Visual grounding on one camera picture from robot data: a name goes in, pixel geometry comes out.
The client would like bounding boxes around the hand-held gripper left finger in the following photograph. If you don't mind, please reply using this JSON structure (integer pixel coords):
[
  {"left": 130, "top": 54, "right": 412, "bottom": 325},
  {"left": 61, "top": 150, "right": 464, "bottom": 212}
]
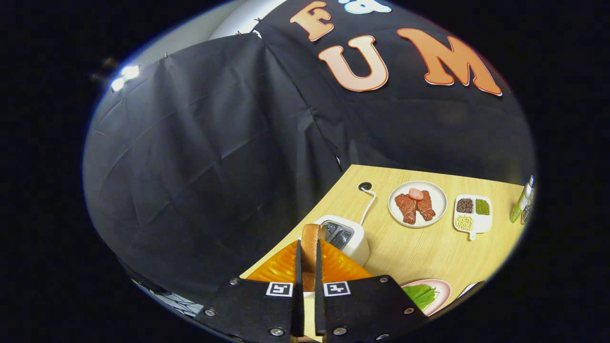
[{"left": 194, "top": 240, "right": 305, "bottom": 343}]

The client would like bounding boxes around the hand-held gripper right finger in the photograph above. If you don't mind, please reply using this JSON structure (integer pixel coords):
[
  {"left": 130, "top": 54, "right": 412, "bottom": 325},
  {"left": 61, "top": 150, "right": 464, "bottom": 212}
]
[{"left": 315, "top": 240, "right": 428, "bottom": 343}]

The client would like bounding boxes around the green lettuce leaf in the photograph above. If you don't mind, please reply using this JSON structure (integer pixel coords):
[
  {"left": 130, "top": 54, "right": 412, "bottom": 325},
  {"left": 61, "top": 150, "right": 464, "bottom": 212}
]
[{"left": 404, "top": 284, "right": 439, "bottom": 311}]

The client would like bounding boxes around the toasted bread slice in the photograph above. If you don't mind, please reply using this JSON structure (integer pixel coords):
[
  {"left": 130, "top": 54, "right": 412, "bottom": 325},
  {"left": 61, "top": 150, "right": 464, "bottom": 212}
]
[{"left": 301, "top": 223, "right": 327, "bottom": 292}]

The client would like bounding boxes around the white toaster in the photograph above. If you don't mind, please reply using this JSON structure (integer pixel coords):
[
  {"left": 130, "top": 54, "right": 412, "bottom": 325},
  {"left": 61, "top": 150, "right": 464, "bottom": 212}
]
[{"left": 315, "top": 215, "right": 371, "bottom": 267}]

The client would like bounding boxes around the pink plate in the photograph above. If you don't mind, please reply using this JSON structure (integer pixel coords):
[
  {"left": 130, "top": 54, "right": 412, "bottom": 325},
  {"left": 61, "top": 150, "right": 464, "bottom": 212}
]
[{"left": 400, "top": 279, "right": 452, "bottom": 317}]

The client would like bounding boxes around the small white dish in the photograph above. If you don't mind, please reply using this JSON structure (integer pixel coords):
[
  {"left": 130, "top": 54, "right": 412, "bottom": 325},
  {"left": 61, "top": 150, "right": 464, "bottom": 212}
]
[{"left": 457, "top": 281, "right": 487, "bottom": 300}]

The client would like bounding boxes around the red meat piece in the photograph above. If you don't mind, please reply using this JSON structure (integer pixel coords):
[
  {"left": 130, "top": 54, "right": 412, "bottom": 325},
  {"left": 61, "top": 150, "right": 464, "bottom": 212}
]
[
  {"left": 416, "top": 191, "right": 436, "bottom": 222},
  {"left": 395, "top": 193, "right": 417, "bottom": 225}
]

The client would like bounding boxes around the round white plate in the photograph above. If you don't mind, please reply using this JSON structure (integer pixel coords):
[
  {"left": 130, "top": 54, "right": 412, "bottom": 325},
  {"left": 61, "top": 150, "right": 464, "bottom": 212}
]
[{"left": 388, "top": 181, "right": 448, "bottom": 229}]

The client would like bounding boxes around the white divided bean dish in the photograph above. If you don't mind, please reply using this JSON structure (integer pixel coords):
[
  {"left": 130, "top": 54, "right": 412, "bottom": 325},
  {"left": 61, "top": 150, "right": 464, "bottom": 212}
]
[{"left": 453, "top": 194, "right": 493, "bottom": 241}]

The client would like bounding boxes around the black backdrop cloth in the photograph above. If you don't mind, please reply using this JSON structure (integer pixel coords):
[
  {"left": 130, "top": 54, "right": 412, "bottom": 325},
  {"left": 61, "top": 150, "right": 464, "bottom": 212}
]
[{"left": 82, "top": 0, "right": 537, "bottom": 305}]

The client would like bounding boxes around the green and silver bottle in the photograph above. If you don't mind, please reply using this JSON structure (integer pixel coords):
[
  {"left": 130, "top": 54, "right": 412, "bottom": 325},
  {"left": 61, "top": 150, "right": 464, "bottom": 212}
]
[{"left": 509, "top": 175, "right": 534, "bottom": 223}]

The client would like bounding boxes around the small ceiling light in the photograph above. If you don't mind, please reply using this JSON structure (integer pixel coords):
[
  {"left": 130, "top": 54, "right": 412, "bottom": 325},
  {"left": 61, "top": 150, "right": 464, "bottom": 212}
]
[{"left": 111, "top": 64, "right": 141, "bottom": 92}]

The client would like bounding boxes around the white toaster cable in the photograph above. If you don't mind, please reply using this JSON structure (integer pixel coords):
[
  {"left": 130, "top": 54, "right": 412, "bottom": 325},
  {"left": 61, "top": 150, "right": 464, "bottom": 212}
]
[{"left": 358, "top": 182, "right": 377, "bottom": 226}]

